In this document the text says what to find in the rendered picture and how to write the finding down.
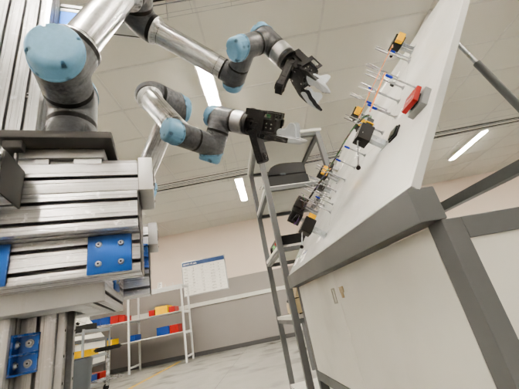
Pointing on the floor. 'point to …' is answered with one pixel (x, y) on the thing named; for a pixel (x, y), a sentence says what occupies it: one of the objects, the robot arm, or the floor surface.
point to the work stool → (107, 363)
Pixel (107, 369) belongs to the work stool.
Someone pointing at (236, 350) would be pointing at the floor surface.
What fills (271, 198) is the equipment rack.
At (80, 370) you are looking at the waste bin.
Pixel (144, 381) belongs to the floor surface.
